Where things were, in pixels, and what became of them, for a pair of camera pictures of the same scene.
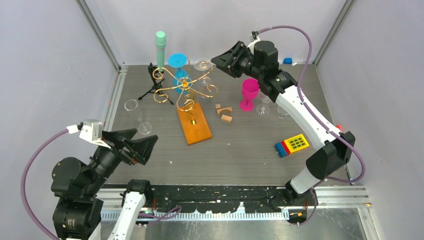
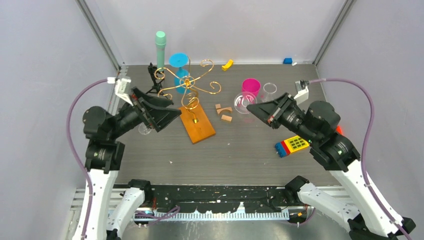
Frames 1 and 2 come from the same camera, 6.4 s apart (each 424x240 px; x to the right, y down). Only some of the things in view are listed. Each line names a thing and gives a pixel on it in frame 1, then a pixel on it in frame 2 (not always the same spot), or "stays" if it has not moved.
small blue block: [287, 61] stays
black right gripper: [238, 50] to [271, 112]
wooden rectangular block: [229, 118] stays
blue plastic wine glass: [182, 82] stays
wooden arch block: [228, 108] stays
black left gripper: [139, 148] to [155, 115]
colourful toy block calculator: [285, 147] stays
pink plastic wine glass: [250, 90] stays
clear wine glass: [203, 65] to [242, 100]
